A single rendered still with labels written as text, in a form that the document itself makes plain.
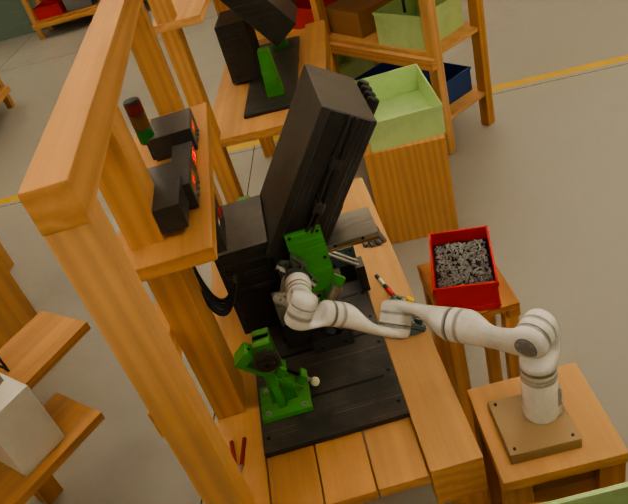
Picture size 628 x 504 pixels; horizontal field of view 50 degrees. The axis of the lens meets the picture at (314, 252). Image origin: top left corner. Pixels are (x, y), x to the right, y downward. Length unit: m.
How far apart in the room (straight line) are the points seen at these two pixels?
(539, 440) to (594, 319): 1.62
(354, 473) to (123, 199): 0.92
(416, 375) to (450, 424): 0.20
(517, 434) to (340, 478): 0.47
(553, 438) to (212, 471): 0.85
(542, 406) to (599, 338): 1.52
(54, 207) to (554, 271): 2.88
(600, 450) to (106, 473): 2.29
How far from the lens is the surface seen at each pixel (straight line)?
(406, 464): 1.87
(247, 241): 2.14
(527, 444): 1.87
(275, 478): 1.94
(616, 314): 3.46
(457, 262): 2.42
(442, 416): 1.92
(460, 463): 1.83
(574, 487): 1.99
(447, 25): 4.68
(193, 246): 1.64
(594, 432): 1.94
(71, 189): 1.20
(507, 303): 2.35
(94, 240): 1.26
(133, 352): 1.41
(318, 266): 2.08
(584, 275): 3.66
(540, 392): 1.81
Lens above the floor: 2.39
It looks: 35 degrees down
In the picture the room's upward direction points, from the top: 17 degrees counter-clockwise
